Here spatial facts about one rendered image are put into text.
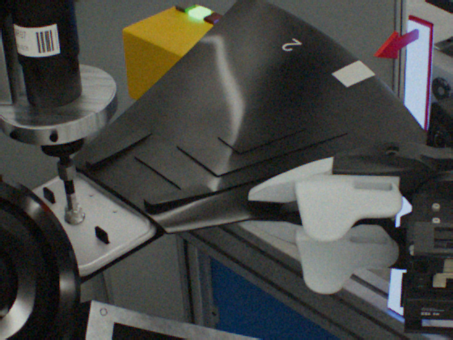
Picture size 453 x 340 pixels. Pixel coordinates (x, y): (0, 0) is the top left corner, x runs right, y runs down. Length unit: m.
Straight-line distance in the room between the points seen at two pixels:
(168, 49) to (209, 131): 0.38
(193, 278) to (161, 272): 0.58
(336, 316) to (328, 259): 0.46
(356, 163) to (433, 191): 0.05
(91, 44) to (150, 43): 0.46
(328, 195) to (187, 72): 0.18
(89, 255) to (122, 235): 0.03
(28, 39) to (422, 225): 0.23
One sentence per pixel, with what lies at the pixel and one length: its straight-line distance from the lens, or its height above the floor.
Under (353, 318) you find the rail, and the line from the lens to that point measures 1.00.
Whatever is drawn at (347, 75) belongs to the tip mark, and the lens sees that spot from 0.68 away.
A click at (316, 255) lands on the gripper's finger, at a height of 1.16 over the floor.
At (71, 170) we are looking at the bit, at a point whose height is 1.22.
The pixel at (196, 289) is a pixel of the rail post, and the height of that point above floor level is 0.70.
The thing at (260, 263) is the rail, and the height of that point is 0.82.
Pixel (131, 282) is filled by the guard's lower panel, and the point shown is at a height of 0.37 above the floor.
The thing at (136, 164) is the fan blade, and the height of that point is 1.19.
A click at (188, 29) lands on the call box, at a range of 1.02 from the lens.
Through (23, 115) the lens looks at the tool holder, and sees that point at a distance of 0.50.
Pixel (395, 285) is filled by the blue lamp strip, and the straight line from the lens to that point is 0.93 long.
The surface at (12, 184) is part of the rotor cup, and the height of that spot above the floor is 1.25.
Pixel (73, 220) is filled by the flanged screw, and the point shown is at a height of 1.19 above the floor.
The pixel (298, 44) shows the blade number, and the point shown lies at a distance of 0.70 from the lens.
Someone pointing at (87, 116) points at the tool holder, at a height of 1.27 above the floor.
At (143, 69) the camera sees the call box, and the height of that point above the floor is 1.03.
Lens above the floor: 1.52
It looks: 35 degrees down
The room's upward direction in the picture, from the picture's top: 3 degrees counter-clockwise
